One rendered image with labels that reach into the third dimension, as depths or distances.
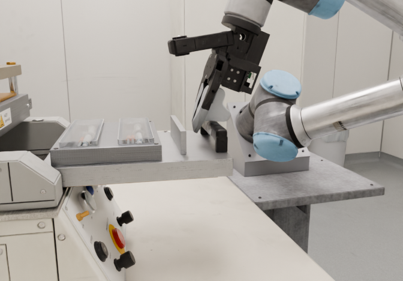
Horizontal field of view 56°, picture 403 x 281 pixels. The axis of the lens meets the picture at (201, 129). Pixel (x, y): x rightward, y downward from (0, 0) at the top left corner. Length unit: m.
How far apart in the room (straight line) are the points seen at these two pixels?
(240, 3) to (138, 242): 0.51
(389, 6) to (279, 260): 0.57
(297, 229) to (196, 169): 0.82
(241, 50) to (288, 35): 2.40
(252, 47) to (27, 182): 0.42
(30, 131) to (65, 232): 0.31
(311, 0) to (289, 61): 2.39
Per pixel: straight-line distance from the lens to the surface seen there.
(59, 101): 3.16
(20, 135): 0.83
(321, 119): 0.97
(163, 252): 0.78
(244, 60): 0.68
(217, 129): 0.63
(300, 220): 1.36
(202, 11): 2.83
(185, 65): 2.78
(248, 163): 1.18
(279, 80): 1.09
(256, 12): 0.67
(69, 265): 0.58
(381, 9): 0.91
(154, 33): 3.16
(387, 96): 0.94
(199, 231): 0.85
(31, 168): 0.55
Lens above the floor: 1.14
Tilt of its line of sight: 12 degrees down
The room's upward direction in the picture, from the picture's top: straight up
